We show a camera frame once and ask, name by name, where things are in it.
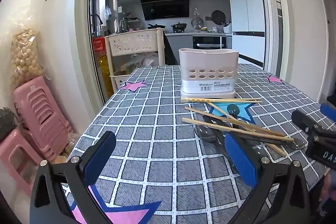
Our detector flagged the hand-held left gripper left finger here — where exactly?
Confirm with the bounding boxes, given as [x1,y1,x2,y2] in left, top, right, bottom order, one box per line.
[29,131,117,224]

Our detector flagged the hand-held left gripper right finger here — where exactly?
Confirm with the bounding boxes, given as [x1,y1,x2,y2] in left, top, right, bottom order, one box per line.
[224,133,313,224]

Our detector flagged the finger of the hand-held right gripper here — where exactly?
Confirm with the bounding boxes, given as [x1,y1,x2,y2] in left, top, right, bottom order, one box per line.
[320,104,336,122]
[291,109,336,139]

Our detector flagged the dark translucent plastic spoon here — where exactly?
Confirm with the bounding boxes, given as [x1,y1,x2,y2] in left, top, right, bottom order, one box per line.
[195,124,231,161]
[203,114,307,149]
[226,105,265,135]

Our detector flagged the blue patterned chopstick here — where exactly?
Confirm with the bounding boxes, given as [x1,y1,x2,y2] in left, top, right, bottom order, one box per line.
[208,102,287,157]

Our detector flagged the white plastic utensil holder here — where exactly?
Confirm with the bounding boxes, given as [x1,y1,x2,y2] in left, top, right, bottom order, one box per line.
[178,48,239,100]

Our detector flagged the person's right hand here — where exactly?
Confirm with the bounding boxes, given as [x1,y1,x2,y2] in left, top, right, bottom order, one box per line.
[319,172,336,214]

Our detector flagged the grey checked star tablecloth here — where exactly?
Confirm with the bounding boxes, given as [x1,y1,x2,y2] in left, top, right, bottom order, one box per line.
[60,64,336,224]

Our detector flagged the stack of pink plastic stools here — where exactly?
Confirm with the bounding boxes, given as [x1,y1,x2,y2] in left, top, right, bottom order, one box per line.
[13,76,75,161]

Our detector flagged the single pink plastic stool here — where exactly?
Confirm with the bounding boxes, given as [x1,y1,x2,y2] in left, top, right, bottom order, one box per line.
[0,130,44,197]

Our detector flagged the yellow cooking oil bottle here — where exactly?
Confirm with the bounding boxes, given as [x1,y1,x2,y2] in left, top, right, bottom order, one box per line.
[96,52,113,98]

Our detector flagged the dark fuzzy object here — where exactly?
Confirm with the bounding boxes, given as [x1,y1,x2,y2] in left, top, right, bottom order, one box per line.
[0,107,17,143]

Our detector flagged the plastic bags of groceries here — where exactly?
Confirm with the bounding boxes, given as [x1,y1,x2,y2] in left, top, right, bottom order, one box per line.
[119,52,160,75]

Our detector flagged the red plastic basket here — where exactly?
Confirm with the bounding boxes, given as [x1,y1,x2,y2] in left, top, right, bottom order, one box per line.
[92,37,107,52]

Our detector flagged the white plastic storage trolley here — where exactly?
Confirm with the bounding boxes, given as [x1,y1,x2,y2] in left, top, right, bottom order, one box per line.
[104,28,166,89]

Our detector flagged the black built-in oven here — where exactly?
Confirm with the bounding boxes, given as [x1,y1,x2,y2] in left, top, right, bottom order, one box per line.
[192,35,227,58]

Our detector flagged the white refrigerator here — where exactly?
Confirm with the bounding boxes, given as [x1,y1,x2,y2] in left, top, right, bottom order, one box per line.
[227,0,265,67]

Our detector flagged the clear bag of beige balls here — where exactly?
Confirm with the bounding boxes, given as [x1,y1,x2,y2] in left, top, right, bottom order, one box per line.
[9,19,46,90]

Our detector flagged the hanging black round pan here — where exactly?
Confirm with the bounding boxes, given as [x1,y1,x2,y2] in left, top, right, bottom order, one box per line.
[211,10,226,25]

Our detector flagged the black kitchen faucet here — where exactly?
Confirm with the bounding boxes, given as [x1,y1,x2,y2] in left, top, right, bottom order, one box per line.
[91,14,104,33]

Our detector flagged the black range hood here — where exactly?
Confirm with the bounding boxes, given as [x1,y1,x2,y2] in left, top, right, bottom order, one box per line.
[139,0,191,20]

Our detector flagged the white sliding door frame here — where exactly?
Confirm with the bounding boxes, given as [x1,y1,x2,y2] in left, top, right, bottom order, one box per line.
[75,0,289,106]

